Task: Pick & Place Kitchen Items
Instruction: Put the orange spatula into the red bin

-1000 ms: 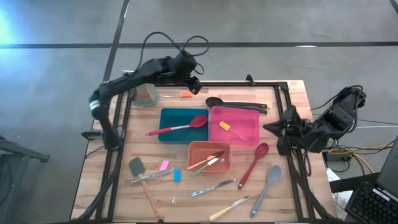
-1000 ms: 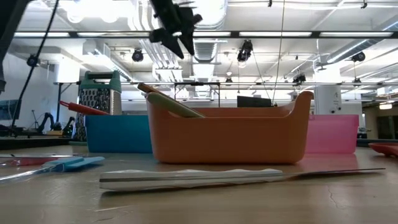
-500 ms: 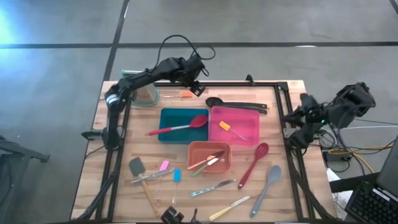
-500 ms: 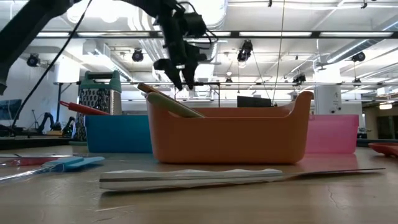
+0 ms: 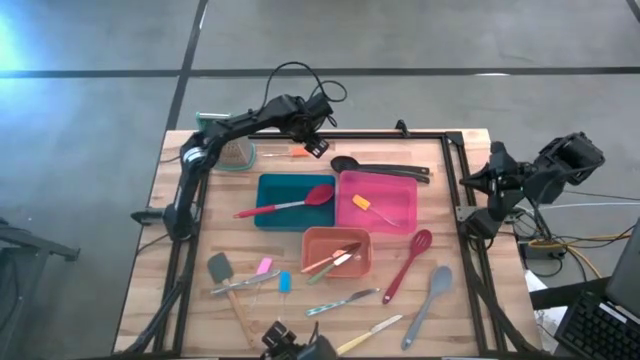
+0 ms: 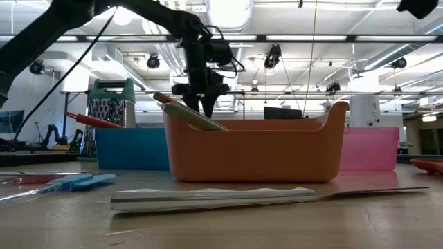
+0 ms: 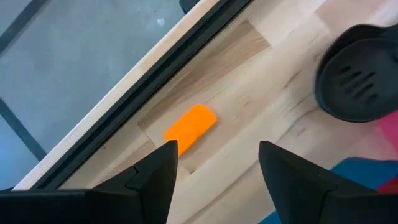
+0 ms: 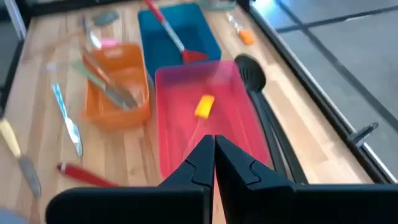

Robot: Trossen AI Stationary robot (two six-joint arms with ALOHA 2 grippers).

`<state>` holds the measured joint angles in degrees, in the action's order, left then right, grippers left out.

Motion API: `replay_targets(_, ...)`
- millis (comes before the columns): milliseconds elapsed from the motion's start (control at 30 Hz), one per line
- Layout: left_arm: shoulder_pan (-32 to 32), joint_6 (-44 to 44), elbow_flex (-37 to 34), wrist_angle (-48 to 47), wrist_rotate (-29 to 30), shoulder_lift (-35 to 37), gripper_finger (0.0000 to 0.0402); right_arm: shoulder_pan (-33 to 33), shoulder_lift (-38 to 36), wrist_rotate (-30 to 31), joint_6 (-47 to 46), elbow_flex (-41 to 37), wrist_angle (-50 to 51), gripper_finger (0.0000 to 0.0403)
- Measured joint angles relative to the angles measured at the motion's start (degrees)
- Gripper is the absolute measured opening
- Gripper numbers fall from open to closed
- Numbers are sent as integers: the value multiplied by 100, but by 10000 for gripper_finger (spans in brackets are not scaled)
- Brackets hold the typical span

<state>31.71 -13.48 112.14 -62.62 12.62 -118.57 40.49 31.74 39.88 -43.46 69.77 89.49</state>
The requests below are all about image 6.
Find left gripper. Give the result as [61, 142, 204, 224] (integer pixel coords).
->
[172, 34, 230, 119]

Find white-handled kitchen knife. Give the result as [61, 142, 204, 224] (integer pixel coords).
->
[109, 185, 430, 214]

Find blue handled utensil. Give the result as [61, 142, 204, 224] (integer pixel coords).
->
[0, 173, 118, 205]

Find black folding background table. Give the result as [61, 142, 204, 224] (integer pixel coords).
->
[221, 90, 247, 120]

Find black background monitor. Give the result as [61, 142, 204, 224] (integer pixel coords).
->
[263, 106, 304, 121]

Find teal blue plastic bin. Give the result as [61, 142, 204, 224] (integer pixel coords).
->
[93, 127, 171, 171]

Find black background robot arms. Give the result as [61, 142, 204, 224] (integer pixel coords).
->
[41, 123, 84, 151]

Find pink translucent plastic bin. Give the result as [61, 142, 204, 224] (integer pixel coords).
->
[338, 126, 401, 172]

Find blue screen monitor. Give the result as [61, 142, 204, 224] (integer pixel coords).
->
[0, 109, 26, 135]

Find black background frame rail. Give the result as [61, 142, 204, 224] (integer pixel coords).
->
[58, 90, 443, 96]

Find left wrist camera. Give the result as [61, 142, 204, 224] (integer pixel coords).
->
[203, 37, 235, 67]

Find orange plastic bin with handles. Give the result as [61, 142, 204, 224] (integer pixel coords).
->
[162, 100, 350, 183]

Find black overhead frame beam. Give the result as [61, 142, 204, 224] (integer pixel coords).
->
[0, 33, 443, 44]

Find steel box grater, teal handle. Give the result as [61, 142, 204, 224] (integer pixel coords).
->
[76, 77, 136, 163]

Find silver ventilation duct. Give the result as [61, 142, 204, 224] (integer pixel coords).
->
[206, 0, 255, 72]

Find thin hanging cable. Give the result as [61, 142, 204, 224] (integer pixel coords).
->
[301, 0, 318, 117]

